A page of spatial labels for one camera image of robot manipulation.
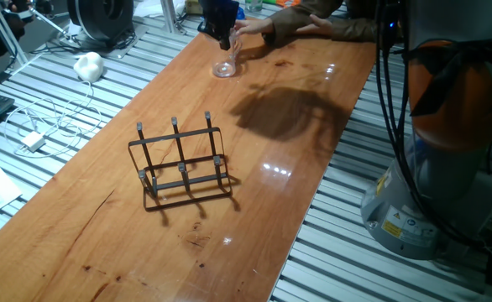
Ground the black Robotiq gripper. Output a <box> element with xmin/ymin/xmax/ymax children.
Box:
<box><xmin>197</xmin><ymin>0</ymin><xmax>240</xmax><ymax>51</ymax></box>

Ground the clear glass cup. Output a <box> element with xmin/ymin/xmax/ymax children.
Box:
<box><xmin>211</xmin><ymin>29</ymin><xmax>243</xmax><ymax>79</ymax></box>

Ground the person right forearm brown sleeve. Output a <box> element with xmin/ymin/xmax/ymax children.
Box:
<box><xmin>264</xmin><ymin>0</ymin><xmax>344</xmax><ymax>45</ymax></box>

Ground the person left forearm brown sleeve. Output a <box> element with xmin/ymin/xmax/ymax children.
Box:
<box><xmin>332</xmin><ymin>16</ymin><xmax>378</xmax><ymax>44</ymax></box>

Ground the person right hand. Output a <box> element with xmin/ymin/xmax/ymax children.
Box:
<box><xmin>233</xmin><ymin>17</ymin><xmax>275</xmax><ymax>37</ymax></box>

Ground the person left hand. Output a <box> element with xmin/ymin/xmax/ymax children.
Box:
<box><xmin>295</xmin><ymin>14</ymin><xmax>336</xmax><ymax>37</ymax></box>

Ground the hand of black sleeved person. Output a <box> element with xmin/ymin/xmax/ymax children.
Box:
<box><xmin>7</xmin><ymin>0</ymin><xmax>31</xmax><ymax>13</ymax></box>

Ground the yellow paper pack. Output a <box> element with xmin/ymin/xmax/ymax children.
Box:
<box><xmin>185</xmin><ymin>0</ymin><xmax>205</xmax><ymax>16</ymax></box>

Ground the white crumpled paper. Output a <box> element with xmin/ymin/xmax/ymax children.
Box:
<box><xmin>134</xmin><ymin>0</ymin><xmax>186</xmax><ymax>18</ymax></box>

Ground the black round spool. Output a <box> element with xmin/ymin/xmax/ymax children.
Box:
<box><xmin>67</xmin><ymin>0</ymin><xmax>134</xmax><ymax>43</ymax></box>

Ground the white rounded plastic device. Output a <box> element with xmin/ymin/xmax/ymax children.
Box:
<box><xmin>73</xmin><ymin>51</ymin><xmax>105</xmax><ymax>83</ymax></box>

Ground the glossy orange wooden board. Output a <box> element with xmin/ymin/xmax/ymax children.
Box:
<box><xmin>0</xmin><ymin>18</ymin><xmax>377</xmax><ymax>302</ymax></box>

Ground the aluminium profile post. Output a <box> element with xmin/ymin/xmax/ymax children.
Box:
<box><xmin>160</xmin><ymin>0</ymin><xmax>186</xmax><ymax>34</ymax></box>
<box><xmin>0</xmin><ymin>0</ymin><xmax>29</xmax><ymax>68</ymax></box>

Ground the grey metal base plate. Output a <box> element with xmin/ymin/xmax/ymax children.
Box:
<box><xmin>46</xmin><ymin>20</ymin><xmax>149</xmax><ymax>60</ymax></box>

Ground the black metal wire cup rack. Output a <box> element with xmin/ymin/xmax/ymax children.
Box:
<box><xmin>128</xmin><ymin>111</ymin><xmax>233</xmax><ymax>212</ymax></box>

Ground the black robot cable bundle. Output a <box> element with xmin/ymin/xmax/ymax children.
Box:
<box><xmin>374</xmin><ymin>0</ymin><xmax>492</xmax><ymax>253</ymax></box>

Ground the white charger with cable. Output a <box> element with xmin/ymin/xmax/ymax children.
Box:
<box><xmin>3</xmin><ymin>81</ymin><xmax>104</xmax><ymax>160</ymax></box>

